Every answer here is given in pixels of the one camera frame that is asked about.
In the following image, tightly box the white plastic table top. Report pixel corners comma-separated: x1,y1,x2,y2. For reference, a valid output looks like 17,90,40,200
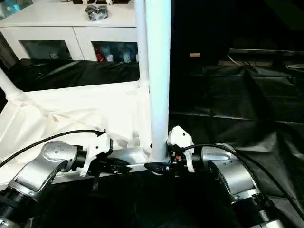
0,80,171,186

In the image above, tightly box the white plastic table leg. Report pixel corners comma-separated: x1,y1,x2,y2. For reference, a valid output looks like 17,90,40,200
134,0,151,88
0,67,26,102
143,0,172,164

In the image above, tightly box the black plastic mat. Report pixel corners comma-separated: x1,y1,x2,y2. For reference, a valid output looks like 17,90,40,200
0,58,304,228

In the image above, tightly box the black fabric case gold label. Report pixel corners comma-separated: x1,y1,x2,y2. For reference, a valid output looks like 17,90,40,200
171,0,304,67

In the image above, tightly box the grey pleated curtain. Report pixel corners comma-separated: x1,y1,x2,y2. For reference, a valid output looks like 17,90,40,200
0,33,19,69

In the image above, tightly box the clear bag of black parts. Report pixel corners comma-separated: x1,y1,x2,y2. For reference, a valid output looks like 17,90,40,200
85,5,109,21

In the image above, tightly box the white cabinet with glass doors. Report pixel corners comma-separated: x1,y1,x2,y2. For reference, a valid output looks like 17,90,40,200
0,0,143,62

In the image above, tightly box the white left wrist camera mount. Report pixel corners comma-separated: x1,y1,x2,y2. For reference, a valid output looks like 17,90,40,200
80,130,114,178

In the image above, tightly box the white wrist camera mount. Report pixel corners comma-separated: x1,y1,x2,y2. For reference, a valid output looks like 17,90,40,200
166,125,196,173
80,130,114,178

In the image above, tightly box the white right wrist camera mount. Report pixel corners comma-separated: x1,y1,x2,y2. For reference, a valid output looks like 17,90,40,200
166,125,196,173

